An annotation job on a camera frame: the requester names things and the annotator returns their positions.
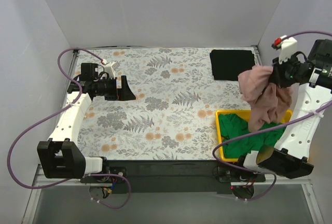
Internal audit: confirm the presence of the pink t shirt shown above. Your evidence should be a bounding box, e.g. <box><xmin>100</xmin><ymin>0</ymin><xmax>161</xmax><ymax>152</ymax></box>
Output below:
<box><xmin>238</xmin><ymin>65</ymin><xmax>293</xmax><ymax>132</ymax></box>

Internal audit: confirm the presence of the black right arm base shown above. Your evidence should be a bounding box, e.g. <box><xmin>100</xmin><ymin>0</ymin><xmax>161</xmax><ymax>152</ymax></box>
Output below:
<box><xmin>213</xmin><ymin>166</ymin><xmax>266</xmax><ymax>183</ymax></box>

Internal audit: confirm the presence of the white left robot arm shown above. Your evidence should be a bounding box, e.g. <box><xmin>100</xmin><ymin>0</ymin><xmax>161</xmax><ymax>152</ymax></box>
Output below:
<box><xmin>37</xmin><ymin>62</ymin><xmax>135</xmax><ymax>179</ymax></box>

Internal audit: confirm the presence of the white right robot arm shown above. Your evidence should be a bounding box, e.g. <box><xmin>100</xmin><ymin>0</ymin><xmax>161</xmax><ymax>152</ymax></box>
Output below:
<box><xmin>238</xmin><ymin>38</ymin><xmax>331</xmax><ymax>179</ymax></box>

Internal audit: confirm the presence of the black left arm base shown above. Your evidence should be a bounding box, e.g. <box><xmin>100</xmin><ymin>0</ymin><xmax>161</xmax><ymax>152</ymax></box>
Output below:
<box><xmin>80</xmin><ymin>166</ymin><xmax>127</xmax><ymax>183</ymax></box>

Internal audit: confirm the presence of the yellow plastic bin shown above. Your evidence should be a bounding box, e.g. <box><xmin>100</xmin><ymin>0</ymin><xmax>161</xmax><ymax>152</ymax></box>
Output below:
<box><xmin>215</xmin><ymin>110</ymin><xmax>285</xmax><ymax>163</ymax></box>

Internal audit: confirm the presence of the floral patterned table mat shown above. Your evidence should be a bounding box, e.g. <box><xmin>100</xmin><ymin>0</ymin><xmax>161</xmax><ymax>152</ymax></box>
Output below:
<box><xmin>75</xmin><ymin>48</ymin><xmax>249</xmax><ymax>160</ymax></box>

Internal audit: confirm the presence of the folded black t shirt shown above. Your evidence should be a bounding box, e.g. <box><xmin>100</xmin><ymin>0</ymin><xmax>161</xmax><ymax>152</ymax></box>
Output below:
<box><xmin>210</xmin><ymin>49</ymin><xmax>255</xmax><ymax>81</ymax></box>

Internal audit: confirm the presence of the green t shirt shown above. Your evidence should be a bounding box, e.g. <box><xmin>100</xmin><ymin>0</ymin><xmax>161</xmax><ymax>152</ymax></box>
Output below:
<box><xmin>218</xmin><ymin>114</ymin><xmax>287</xmax><ymax>159</ymax></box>

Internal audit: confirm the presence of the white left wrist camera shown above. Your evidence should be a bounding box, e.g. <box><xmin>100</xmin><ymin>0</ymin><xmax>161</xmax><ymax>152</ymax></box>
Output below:
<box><xmin>103</xmin><ymin>61</ymin><xmax>119</xmax><ymax>78</ymax></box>

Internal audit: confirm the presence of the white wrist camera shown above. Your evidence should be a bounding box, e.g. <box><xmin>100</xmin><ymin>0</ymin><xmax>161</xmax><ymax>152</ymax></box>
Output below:
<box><xmin>103</xmin><ymin>61</ymin><xmax>119</xmax><ymax>78</ymax></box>
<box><xmin>271</xmin><ymin>35</ymin><xmax>298</xmax><ymax>64</ymax></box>

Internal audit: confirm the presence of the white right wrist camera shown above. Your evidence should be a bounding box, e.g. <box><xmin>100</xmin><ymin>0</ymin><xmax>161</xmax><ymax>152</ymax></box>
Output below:
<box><xmin>271</xmin><ymin>35</ymin><xmax>298</xmax><ymax>64</ymax></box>

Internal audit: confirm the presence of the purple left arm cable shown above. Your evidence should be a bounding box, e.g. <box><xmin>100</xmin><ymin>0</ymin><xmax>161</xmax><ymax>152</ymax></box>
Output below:
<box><xmin>7</xmin><ymin>48</ymin><xmax>132</xmax><ymax>209</ymax></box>

